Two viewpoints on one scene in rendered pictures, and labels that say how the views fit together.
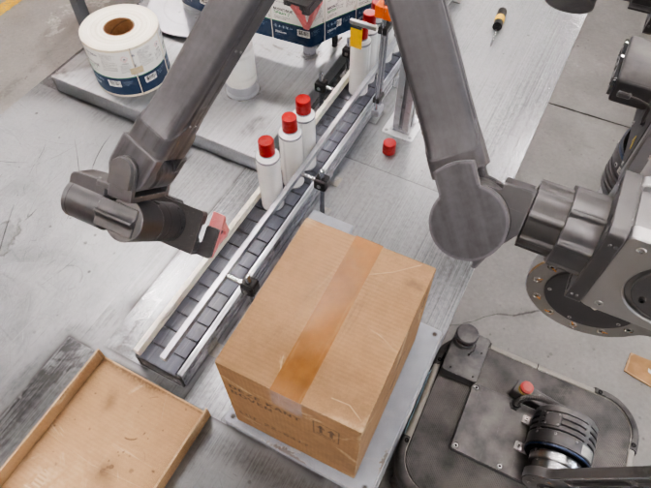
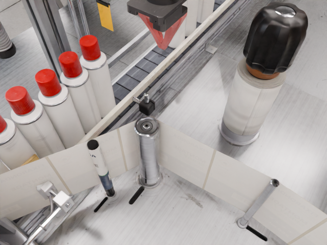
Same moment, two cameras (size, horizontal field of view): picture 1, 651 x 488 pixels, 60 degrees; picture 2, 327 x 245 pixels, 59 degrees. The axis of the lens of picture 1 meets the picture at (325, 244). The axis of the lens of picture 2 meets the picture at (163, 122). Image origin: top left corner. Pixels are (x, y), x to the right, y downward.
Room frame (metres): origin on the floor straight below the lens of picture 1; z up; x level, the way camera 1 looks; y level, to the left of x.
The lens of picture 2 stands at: (1.61, 0.10, 1.42)
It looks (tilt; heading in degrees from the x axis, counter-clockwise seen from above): 55 degrees down; 187
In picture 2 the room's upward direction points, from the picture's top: 1 degrees clockwise
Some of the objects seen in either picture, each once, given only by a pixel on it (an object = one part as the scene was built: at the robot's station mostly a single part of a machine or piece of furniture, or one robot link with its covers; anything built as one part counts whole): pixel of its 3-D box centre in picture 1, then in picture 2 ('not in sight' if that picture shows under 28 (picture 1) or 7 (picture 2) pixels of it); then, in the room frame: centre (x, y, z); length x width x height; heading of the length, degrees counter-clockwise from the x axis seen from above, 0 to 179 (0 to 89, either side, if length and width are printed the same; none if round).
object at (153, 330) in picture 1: (280, 166); (197, 32); (0.92, 0.11, 0.90); 1.07 x 0.01 x 0.02; 152
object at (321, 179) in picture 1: (313, 191); not in sight; (0.83, 0.03, 0.91); 0.07 x 0.03 x 0.16; 62
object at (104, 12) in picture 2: (356, 37); (105, 15); (1.15, -0.07, 1.09); 0.03 x 0.01 x 0.06; 62
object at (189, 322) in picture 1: (306, 162); (176, 7); (0.88, 0.04, 0.95); 1.07 x 0.01 x 0.01; 152
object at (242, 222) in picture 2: not in sight; (255, 206); (1.43, 0.23, 0.97); 0.02 x 0.02 x 0.19
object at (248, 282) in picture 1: (242, 292); not in sight; (0.57, 0.17, 0.91); 0.07 x 0.03 x 0.16; 62
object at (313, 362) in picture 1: (330, 348); not in sight; (0.42, -0.01, 0.99); 0.30 x 0.24 x 0.27; 154
